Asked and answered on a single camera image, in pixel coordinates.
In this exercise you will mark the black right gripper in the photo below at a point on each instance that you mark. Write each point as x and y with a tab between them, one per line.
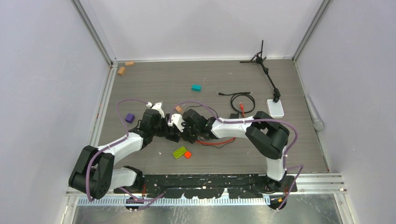
184	135

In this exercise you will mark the orange block near corner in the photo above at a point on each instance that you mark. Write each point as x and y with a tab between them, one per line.
121	71

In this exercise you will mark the black power adapter with cord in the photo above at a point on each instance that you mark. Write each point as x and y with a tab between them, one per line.
204	142

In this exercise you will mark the white box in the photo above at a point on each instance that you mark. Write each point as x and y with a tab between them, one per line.
275	109

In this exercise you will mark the black tripod stand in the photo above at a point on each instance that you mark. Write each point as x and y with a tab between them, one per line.
259	59

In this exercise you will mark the green lego brick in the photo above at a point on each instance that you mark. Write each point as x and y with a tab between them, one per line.
179	152

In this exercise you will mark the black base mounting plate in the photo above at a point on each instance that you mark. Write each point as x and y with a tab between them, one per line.
210	186

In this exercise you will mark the black network switch box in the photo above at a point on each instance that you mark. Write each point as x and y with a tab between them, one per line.
173	136

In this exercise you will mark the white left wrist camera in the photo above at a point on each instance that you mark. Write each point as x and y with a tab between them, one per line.
157	106

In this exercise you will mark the orange block corner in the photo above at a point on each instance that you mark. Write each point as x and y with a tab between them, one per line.
129	63
121	71

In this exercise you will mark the orange block far corner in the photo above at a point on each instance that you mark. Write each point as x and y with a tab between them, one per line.
129	63

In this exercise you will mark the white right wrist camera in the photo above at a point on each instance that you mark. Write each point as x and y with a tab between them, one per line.
176	120

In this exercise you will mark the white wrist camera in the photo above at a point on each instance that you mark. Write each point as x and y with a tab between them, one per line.
176	120
157	106

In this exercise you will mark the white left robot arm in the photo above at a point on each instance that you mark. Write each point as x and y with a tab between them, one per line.
94	173

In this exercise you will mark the orange-red cube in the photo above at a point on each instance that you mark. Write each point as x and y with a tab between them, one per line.
187	154

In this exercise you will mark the purple block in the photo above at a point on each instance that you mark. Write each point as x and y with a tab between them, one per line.
129	118

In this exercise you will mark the teal block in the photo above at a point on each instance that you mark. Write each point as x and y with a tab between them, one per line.
197	88

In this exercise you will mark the grey cylinder by wall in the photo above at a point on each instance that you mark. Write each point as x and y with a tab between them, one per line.
316	120

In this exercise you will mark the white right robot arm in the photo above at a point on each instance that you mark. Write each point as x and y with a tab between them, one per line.
268	137

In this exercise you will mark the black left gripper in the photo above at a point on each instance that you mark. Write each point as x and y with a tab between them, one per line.
164	121

